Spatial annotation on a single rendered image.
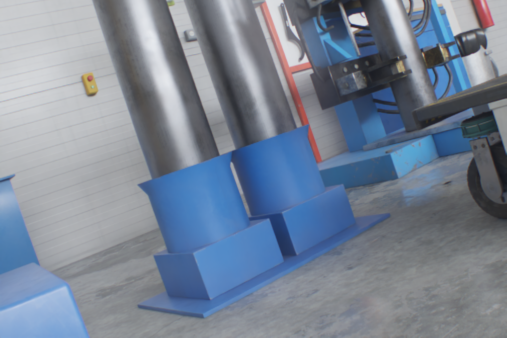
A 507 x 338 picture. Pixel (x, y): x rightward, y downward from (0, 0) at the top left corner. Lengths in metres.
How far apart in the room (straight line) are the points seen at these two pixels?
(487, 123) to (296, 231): 0.68
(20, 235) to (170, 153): 1.73
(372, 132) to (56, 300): 3.08
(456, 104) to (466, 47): 3.98
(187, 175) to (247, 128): 0.31
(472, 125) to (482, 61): 4.01
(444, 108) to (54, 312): 1.10
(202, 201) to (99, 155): 2.62
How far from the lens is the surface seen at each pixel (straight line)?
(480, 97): 1.27
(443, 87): 4.70
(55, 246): 4.01
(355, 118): 3.32
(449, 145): 2.82
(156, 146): 1.63
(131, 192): 4.21
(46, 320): 0.35
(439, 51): 3.16
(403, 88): 3.01
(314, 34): 3.02
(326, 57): 2.98
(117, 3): 1.69
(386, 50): 3.03
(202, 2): 1.85
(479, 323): 0.94
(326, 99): 2.99
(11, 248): 3.21
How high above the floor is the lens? 0.38
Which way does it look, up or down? 1 degrees down
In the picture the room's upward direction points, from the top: 19 degrees counter-clockwise
